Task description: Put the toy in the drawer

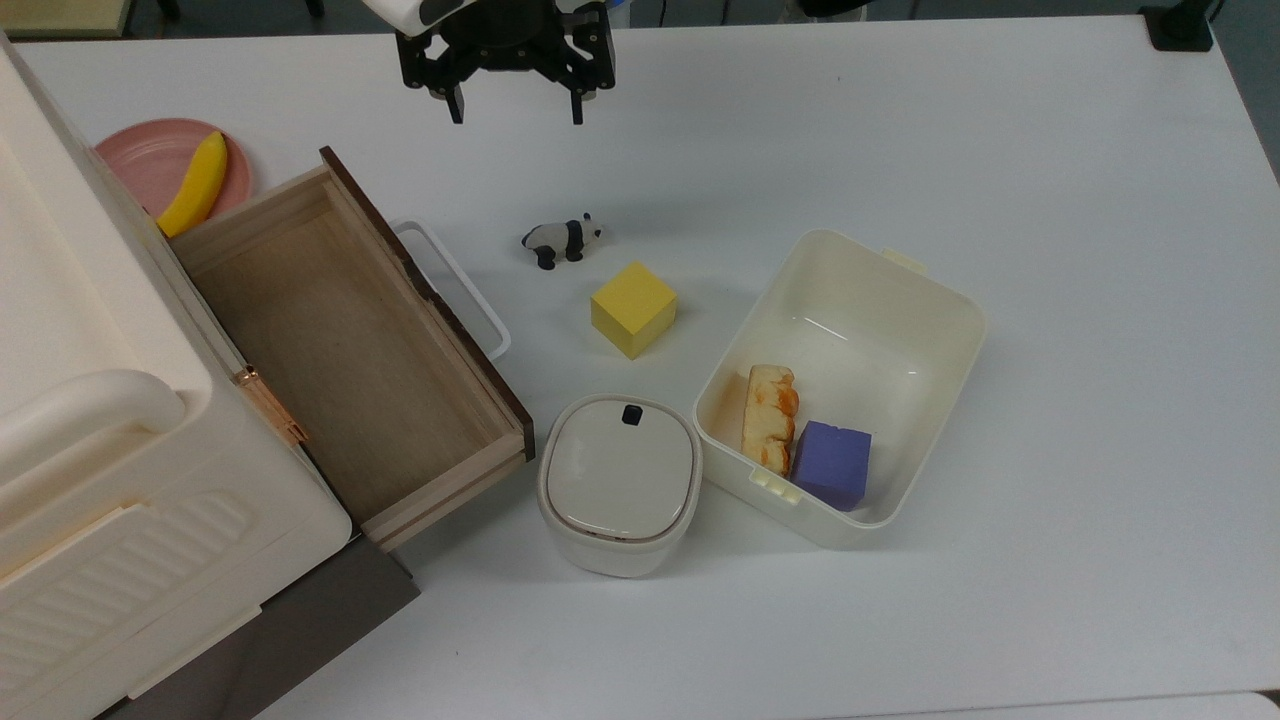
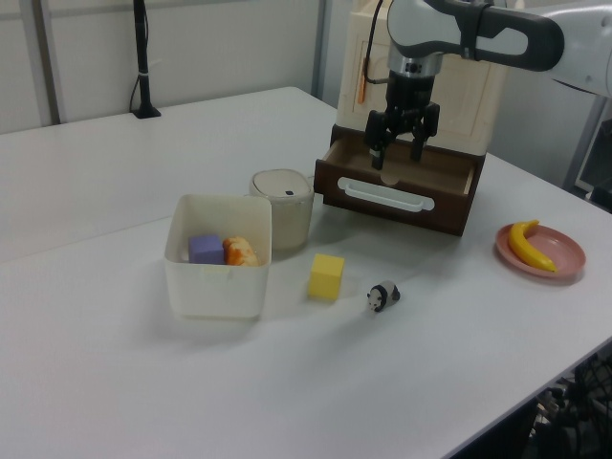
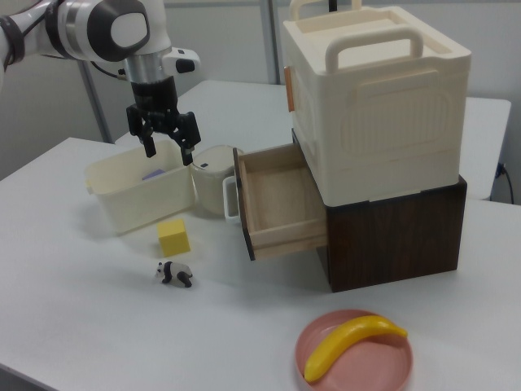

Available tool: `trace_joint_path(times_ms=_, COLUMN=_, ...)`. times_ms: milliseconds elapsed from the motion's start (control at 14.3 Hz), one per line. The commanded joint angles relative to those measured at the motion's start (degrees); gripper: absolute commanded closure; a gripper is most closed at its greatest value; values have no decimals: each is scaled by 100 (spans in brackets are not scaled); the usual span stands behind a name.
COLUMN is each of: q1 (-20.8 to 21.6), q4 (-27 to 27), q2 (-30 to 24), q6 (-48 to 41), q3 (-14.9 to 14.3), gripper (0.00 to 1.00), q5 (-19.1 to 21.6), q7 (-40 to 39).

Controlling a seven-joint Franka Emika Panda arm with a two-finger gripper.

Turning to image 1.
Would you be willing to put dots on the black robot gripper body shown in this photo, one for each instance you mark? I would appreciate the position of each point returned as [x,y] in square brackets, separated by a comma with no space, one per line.
[505,45]

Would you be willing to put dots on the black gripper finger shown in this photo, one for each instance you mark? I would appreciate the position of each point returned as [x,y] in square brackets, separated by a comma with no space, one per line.
[456,106]
[577,108]

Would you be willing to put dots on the black white panda toy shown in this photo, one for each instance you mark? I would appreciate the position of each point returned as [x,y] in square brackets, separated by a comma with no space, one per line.
[560,241]

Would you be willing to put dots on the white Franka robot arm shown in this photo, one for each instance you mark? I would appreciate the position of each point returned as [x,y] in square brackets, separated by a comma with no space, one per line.
[400,12]

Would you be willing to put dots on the wooden drawer dark front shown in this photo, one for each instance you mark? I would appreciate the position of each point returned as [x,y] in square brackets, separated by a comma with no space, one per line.
[350,350]

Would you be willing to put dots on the yellow toy banana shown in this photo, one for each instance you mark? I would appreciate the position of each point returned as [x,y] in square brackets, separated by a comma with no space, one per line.
[196,186]

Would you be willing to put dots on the orange white bread toy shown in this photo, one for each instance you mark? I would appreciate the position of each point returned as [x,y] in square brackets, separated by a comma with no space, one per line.
[769,418]

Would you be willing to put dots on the yellow foam cube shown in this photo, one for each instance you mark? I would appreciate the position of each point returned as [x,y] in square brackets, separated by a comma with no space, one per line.
[632,306]

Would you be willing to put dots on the pink plate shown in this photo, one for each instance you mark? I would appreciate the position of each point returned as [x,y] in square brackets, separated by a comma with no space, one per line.
[140,160]

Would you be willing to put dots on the copper cabinet latch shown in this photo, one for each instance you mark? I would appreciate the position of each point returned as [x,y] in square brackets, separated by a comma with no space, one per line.
[268,405]

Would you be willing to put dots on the cream lidded round container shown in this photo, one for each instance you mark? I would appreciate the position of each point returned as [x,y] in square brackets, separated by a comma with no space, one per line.
[620,480]

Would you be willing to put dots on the cream plastic open bin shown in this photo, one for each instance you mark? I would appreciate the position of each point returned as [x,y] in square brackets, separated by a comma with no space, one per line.
[905,330]

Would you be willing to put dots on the wooden furniture piece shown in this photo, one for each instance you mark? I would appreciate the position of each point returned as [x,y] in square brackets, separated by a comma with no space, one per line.
[60,15]

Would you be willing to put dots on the purple foam cube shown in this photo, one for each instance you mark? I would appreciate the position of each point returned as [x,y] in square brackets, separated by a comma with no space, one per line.
[832,464]

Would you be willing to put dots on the cream plastic storage cabinet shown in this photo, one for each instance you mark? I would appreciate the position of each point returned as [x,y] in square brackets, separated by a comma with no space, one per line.
[100,420]

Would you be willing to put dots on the black pole stand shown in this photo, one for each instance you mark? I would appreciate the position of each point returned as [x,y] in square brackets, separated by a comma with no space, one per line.
[1178,25]

